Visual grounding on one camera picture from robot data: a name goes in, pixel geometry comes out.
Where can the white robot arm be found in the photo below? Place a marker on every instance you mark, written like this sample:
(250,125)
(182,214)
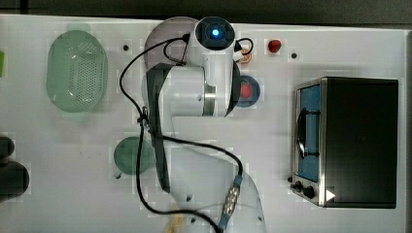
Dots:
(213,192)

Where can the pink round plate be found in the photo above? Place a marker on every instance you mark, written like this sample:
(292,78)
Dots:
(167,35)

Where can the blue bowl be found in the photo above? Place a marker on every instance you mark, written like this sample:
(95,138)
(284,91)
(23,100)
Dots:
(255,88)

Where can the red strawberry in bowl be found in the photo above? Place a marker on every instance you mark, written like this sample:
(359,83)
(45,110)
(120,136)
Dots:
(245,91)

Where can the orange slice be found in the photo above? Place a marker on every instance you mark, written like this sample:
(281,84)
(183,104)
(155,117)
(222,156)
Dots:
(246,56)

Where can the green mug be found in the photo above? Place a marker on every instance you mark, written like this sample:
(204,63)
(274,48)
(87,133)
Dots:
(125,156)

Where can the red strawberry on table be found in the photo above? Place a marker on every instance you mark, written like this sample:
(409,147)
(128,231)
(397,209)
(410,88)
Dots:
(274,46)

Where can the peeled banana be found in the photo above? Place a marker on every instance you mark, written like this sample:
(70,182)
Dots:
(174,225)

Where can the green perforated colander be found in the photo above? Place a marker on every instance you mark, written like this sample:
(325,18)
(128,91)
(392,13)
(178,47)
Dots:
(77,72)

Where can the black toaster oven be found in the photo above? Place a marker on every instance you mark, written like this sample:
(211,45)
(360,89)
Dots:
(345,142)

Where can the black round container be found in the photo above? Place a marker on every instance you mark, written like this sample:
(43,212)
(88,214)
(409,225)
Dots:
(7,147)

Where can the black pot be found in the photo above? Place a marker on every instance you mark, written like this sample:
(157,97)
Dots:
(14,180)

